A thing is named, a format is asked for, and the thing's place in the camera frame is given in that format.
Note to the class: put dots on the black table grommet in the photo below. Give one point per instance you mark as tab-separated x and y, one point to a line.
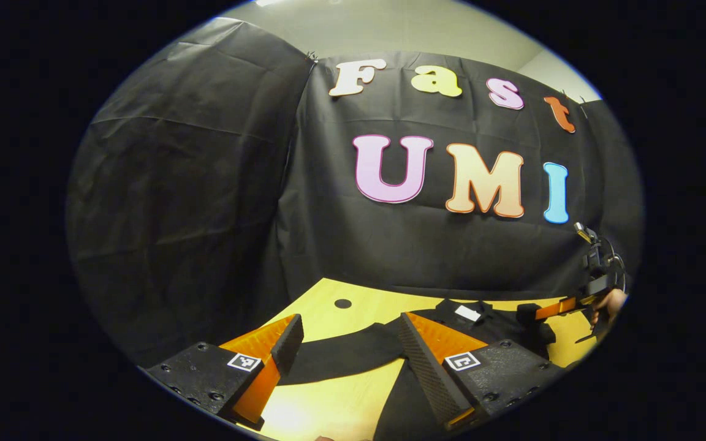
342	303

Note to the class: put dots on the ceiling light panel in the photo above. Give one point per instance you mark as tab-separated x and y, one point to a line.
267	2

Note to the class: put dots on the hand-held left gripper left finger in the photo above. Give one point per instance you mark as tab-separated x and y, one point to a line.
288	343

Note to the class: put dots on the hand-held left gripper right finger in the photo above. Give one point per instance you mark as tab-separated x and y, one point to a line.
429	373

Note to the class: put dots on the black shirt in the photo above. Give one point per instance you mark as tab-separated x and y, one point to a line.
353	355

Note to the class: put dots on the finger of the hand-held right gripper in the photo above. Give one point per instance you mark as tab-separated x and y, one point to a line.
555	308

